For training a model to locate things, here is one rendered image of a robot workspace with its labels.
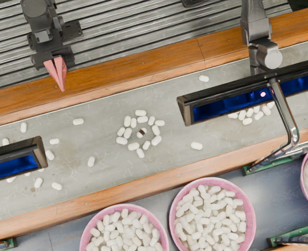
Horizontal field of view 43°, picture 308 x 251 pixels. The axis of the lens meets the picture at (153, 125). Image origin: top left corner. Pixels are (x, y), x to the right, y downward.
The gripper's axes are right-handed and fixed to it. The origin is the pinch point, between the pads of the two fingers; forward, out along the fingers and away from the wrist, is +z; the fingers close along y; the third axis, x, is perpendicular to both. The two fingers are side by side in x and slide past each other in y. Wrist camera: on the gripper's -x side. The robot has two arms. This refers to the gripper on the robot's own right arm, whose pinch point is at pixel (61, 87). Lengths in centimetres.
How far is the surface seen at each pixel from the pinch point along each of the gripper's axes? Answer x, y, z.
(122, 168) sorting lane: 33.1, 8.4, 18.4
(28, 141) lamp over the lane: -0.5, -11.1, 10.8
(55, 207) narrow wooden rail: 30.5, -14.6, 24.0
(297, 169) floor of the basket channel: 40, 65, 37
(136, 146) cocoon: 31.1, 14.6, 13.4
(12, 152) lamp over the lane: -4.1, -14.5, 13.4
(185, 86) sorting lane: 33, 38, -2
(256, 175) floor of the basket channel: 40, 51, 34
